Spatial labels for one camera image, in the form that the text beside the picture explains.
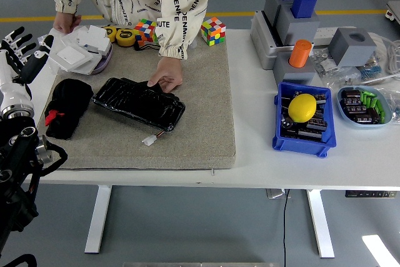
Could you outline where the person's right hand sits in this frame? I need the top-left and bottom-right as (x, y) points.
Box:
(52, 13), (83, 35)

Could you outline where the person's left hand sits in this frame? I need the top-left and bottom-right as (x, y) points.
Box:
(147, 56), (184, 94)

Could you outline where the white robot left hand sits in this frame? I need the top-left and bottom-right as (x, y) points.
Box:
(0, 26), (55, 112)

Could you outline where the black rag with red tag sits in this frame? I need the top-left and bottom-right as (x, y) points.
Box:
(43, 78), (94, 140)

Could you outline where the black table control panel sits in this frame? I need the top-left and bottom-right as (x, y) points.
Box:
(344, 189), (398, 198)

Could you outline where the white folded cardboard box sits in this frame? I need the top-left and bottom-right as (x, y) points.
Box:
(76, 25), (111, 54)

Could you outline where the yellow tape measure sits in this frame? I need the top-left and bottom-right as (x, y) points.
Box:
(101, 24), (118, 43)
(116, 28), (137, 48)

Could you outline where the clear flat plastic case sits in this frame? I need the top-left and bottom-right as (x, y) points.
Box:
(51, 34), (104, 76)

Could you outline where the multicoloured puzzle cube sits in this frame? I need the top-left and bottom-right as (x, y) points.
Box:
(201, 16), (228, 47)
(133, 18), (159, 47)

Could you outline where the grey-brown mat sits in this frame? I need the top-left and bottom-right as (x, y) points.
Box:
(36, 31), (237, 171)

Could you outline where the purple tray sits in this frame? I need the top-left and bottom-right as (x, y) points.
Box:
(91, 41), (114, 76)

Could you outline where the grey square holder block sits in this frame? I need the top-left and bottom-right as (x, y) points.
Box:
(264, 0), (295, 28)
(276, 4), (321, 48)
(273, 51), (317, 86)

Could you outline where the orange cylinder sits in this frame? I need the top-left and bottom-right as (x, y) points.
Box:
(288, 39), (314, 69)

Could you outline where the yellow lemon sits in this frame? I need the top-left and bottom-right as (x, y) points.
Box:
(287, 93), (318, 123)

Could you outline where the blue plastic bottle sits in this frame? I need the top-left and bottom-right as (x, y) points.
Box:
(291, 0), (318, 19)

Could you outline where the white table leg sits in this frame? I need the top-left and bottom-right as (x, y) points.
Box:
(306, 189), (336, 259)
(84, 184), (113, 254)

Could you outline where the clear bag of metal parts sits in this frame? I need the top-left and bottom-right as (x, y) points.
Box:
(310, 47), (339, 78)

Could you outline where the grey box under table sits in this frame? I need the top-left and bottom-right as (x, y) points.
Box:
(266, 188), (292, 199)

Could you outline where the white power strip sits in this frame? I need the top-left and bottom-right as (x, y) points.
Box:
(314, 26), (358, 46)

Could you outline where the blue plastic bin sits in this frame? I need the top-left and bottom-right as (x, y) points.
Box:
(272, 81), (338, 158)

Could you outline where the clear bag of small screws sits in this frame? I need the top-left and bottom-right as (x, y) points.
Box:
(327, 66), (364, 90)

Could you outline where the grey block with round hole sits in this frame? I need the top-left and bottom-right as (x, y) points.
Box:
(327, 27), (378, 68)

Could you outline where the bundle of blue resistors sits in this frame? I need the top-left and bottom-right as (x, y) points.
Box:
(359, 63), (383, 81)

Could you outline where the light blue bowl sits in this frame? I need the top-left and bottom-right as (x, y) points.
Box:
(336, 84), (393, 129)

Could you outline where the crumpled clear plastic bag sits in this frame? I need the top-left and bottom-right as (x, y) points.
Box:
(378, 86), (400, 124)

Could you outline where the white cart corner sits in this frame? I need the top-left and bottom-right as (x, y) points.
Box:
(386, 0), (400, 26)

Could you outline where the white square switch plate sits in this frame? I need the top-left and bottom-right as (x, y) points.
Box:
(55, 44), (91, 68)

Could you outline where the black wrist strap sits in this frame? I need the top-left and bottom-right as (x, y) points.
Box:
(134, 43), (161, 52)

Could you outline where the white connector with orange wires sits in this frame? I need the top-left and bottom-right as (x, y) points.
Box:
(141, 129), (166, 147)

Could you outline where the large light grey enclosure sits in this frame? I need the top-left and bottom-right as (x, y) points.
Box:
(249, 10), (293, 71)

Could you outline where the black hanging power cable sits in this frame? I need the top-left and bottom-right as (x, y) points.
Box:
(282, 188), (290, 267)

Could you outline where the white coiled cable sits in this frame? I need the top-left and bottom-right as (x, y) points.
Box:
(368, 31), (400, 76)

